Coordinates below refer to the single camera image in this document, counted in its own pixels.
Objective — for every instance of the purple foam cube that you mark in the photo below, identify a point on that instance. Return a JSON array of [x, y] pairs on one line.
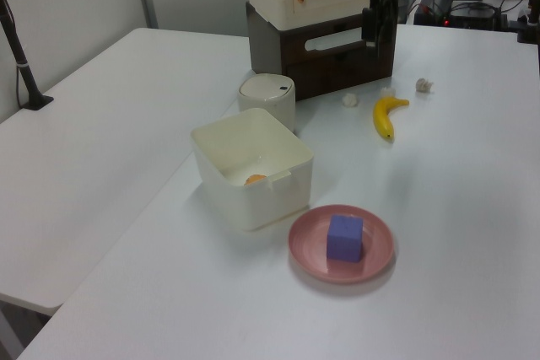
[[345, 242]]

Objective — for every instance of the pink round plate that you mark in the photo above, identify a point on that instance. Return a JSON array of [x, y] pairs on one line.
[[308, 246]]

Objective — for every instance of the dark brown drawer box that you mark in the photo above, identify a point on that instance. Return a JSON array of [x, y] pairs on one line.
[[329, 69]]

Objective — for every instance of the crumpled white paper ball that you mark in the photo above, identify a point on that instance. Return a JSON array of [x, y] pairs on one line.
[[350, 100], [424, 85], [387, 91]]

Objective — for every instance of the yellow banana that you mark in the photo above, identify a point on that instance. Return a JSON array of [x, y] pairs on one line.
[[381, 117]]

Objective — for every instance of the black electronics box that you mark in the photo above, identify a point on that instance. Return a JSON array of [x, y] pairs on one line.
[[472, 16]]

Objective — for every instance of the small cream lidded bin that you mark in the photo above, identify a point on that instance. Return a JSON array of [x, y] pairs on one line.
[[266, 90]]

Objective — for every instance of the black clamp stand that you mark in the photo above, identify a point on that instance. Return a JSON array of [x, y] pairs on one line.
[[529, 27]]

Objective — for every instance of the toasted bread piece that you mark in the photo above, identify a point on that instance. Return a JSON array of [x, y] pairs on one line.
[[255, 179]]

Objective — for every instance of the cream open storage box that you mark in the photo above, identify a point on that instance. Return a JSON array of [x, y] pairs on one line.
[[261, 204]]

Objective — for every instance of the black camera stand pole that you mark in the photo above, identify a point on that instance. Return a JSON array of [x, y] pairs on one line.
[[19, 56]]

